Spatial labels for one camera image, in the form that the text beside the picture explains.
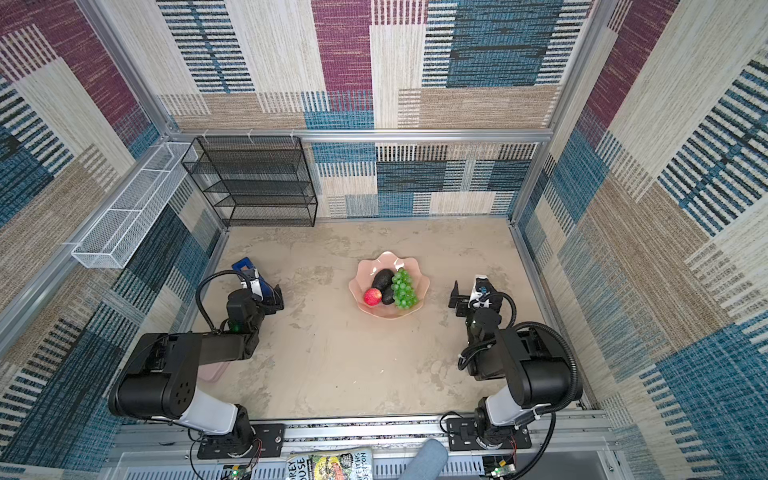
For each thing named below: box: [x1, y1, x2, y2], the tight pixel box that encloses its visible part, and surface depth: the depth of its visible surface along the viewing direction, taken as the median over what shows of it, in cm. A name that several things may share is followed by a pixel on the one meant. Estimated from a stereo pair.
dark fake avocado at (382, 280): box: [372, 268, 394, 301], surface depth 98 cm
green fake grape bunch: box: [391, 268, 419, 309], surface depth 93 cm
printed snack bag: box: [284, 448, 374, 480], surface depth 70 cm
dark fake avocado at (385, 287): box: [376, 280, 395, 305], surface depth 96 cm
